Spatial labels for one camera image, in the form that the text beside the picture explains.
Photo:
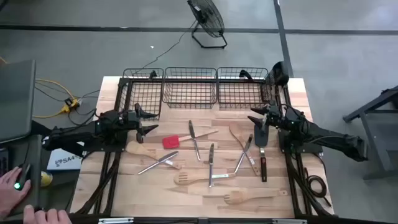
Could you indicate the yellow power plug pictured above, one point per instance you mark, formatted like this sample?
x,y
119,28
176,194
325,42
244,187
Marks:
x,y
70,105

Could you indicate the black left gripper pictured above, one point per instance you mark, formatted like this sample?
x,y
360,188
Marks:
x,y
130,121

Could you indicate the black floor fan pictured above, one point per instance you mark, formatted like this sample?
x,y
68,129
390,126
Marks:
x,y
206,15

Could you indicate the wooden fork-tipped spatula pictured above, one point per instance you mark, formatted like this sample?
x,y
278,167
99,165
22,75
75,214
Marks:
x,y
236,197

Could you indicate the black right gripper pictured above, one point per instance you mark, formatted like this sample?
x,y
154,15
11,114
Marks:
x,y
273,115

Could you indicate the grey monitor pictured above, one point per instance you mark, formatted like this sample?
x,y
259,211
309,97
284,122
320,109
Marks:
x,y
15,99

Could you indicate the dark metal desk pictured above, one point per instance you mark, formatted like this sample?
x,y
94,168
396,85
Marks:
x,y
370,106

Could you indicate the plain wooden spatula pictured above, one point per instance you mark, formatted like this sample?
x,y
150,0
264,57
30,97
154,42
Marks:
x,y
136,147

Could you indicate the wooden spoon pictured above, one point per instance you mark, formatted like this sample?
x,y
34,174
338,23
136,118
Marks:
x,y
235,129

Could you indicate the yellow round object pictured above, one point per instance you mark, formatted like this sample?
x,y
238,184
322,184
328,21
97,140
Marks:
x,y
46,180

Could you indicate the black metal table frame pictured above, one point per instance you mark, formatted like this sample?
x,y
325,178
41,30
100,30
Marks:
x,y
186,80

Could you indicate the black diagonal desk leg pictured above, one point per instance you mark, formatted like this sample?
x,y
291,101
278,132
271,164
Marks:
x,y
40,128

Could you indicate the person's hand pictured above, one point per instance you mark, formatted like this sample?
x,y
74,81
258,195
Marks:
x,y
9,193
46,216

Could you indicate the black frame clamp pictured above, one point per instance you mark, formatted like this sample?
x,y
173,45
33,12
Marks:
x,y
153,75
246,75

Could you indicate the silver metal bracket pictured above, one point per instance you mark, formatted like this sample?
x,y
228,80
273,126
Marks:
x,y
115,221
289,221

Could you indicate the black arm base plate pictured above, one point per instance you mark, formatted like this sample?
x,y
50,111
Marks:
x,y
314,149
118,148

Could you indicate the white printed box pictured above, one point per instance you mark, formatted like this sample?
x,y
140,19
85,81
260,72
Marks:
x,y
63,161

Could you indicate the slotted wooden spatula with label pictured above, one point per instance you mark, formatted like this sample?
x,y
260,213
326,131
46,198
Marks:
x,y
183,179

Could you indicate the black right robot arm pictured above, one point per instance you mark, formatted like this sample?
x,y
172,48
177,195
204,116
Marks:
x,y
335,138

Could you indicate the silver table knife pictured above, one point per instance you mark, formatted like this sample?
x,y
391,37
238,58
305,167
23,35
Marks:
x,y
192,130
166,157
247,146
211,155

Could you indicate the black computer mouse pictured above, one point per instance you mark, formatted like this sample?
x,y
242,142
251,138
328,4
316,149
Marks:
x,y
24,174

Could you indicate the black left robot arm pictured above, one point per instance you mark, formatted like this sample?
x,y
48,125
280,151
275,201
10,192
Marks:
x,y
77,135

